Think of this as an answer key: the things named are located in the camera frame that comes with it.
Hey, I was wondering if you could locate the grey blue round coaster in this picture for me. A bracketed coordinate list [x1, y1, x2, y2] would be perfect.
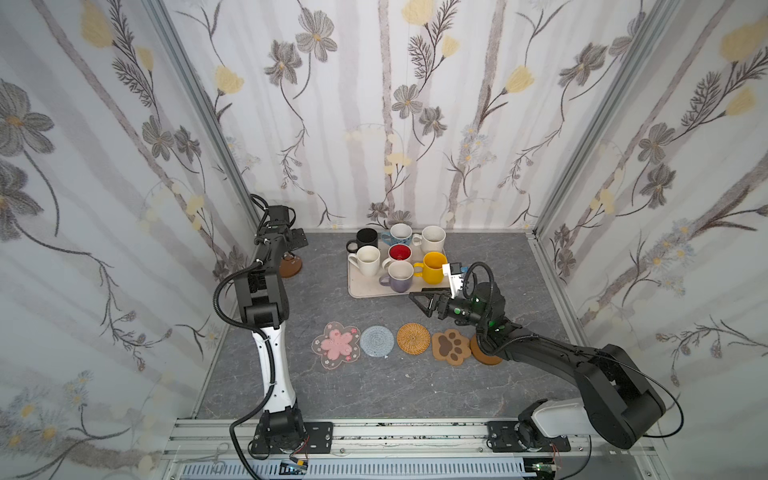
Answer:
[359, 326, 395, 358]

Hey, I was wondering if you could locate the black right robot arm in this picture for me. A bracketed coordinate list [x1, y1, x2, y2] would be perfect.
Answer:
[409, 282, 667, 450]

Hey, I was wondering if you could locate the yellow mug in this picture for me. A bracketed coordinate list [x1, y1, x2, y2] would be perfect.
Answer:
[414, 252, 448, 285]

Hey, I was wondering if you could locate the dark brown round coaster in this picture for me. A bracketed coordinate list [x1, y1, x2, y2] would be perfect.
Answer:
[279, 252, 303, 278]

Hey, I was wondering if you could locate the black corrugated cable conduit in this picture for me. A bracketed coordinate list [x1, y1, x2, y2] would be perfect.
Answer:
[212, 260, 277, 480]

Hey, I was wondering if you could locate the pink flower coaster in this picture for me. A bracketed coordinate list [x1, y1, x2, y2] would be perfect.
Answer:
[311, 322, 361, 370]

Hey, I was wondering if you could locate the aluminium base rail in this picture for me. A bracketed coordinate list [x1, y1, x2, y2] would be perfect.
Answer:
[151, 418, 670, 479]

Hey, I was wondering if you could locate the black mug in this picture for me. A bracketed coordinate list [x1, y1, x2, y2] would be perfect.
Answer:
[346, 228, 379, 253]

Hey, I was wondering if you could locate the white speckled mug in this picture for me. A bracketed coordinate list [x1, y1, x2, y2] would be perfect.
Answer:
[412, 226, 447, 254]

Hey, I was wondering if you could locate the white mug red inside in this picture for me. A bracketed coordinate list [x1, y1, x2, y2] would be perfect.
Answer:
[382, 244, 412, 267]

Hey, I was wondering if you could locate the brown paw shaped coaster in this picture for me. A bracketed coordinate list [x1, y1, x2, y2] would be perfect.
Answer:
[431, 329, 472, 367]

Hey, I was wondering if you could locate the plain white mug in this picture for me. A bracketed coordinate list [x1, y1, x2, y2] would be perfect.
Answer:
[348, 245, 381, 277]

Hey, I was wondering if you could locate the woven rattan round coaster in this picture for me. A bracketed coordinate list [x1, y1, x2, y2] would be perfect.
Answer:
[396, 323, 431, 356]

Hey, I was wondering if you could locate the purple mug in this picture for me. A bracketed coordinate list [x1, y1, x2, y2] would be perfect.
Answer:
[379, 259, 415, 293]

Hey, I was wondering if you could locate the brown round wooden coaster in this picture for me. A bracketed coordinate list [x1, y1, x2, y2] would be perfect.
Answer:
[470, 335, 502, 366]

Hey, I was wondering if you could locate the blue patterned mug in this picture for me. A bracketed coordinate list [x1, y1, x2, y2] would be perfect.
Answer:
[380, 223, 413, 246]

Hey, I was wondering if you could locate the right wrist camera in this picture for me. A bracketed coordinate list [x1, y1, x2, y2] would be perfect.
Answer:
[442, 262, 468, 298]

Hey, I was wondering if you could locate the beige plastic tray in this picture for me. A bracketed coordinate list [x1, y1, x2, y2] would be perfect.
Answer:
[347, 240, 450, 299]

